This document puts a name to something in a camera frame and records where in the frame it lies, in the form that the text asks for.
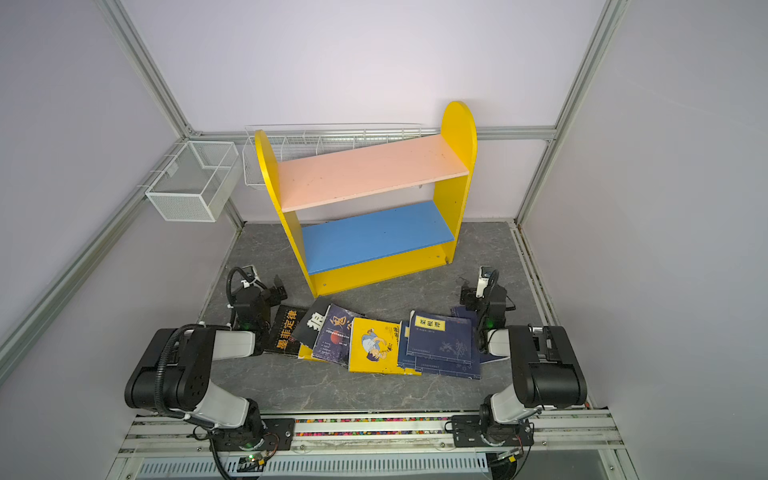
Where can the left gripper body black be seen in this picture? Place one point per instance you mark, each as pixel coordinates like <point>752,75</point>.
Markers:
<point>273,294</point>

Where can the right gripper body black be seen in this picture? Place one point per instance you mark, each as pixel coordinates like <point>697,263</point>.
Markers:
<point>475,297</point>

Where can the navy book yellow label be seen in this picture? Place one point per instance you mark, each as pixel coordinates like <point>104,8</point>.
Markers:
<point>447,368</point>
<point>463,312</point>
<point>438,337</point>
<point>405,360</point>

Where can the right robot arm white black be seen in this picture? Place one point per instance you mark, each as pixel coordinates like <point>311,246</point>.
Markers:
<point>544,367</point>

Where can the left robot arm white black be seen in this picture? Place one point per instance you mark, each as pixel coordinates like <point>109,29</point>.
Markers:
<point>173,376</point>

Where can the black book orange characters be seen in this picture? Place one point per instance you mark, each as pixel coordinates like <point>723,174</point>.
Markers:
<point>280,339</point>

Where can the black book white characters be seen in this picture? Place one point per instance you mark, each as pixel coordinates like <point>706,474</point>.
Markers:
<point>311,323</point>

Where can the thin yellow book underneath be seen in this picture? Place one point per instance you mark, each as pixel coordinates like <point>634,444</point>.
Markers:
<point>306,353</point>

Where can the dark purple book red circle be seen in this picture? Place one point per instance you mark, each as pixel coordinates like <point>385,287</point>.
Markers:
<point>333,342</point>

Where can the yellow cartoon cover book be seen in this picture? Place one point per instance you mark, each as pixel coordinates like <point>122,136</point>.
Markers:
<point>374,348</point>

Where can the white mesh box basket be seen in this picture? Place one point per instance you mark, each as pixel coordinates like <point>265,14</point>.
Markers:
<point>196,184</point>

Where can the yellow shelf with pink and blue boards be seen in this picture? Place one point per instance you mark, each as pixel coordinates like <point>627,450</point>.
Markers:
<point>361,250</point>

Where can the white vent grille panel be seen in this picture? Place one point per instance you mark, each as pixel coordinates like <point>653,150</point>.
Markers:
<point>330,466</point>

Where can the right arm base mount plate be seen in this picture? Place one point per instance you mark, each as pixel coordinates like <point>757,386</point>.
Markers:
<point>470,431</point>

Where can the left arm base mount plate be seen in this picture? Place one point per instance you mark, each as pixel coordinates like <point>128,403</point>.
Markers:
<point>264,435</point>

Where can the aluminium rail with colourful strip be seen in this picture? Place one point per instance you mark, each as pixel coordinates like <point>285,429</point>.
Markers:
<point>430,432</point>

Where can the white wire rack basket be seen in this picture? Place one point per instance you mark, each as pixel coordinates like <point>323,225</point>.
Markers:
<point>295,142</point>

